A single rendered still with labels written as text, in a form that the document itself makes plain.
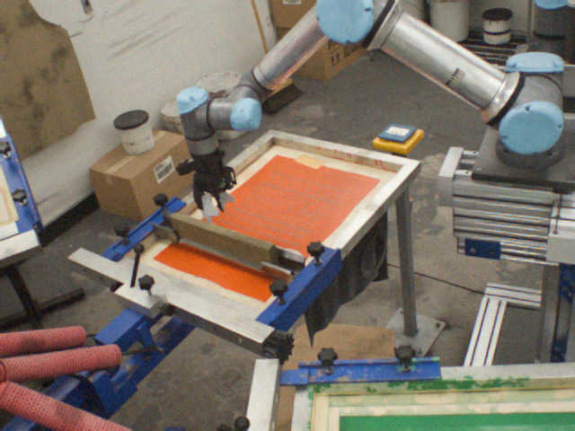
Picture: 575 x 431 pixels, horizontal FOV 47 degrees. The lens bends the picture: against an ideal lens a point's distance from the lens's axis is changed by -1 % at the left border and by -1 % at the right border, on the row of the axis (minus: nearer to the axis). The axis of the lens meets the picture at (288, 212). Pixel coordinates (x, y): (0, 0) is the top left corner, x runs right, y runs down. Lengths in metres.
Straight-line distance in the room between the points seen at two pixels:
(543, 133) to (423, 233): 2.10
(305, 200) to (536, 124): 0.89
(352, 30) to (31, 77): 2.61
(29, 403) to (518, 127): 1.05
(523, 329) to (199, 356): 1.34
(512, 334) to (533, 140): 1.35
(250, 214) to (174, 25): 2.52
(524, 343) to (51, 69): 2.63
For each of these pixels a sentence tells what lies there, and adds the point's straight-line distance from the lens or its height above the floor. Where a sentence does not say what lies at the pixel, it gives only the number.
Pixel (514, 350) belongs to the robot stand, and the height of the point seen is 0.21.
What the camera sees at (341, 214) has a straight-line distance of 1.96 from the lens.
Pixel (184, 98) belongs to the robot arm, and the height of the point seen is 1.47.
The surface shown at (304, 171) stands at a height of 0.96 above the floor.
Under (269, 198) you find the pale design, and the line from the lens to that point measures 2.07.
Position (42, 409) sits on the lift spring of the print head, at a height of 1.18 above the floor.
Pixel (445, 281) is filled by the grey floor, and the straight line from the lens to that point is 3.14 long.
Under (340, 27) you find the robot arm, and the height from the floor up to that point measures 1.64.
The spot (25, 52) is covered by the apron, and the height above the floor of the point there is 1.04.
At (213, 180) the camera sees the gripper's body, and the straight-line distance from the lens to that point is 1.65.
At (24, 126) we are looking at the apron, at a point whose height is 0.71.
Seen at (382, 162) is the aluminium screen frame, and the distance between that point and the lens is 2.12.
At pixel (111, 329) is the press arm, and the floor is 1.04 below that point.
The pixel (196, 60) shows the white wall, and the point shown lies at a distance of 4.55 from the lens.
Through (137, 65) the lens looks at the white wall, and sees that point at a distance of 4.20.
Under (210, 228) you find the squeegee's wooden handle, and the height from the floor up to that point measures 1.06.
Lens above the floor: 2.10
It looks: 35 degrees down
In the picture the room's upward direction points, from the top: 11 degrees counter-clockwise
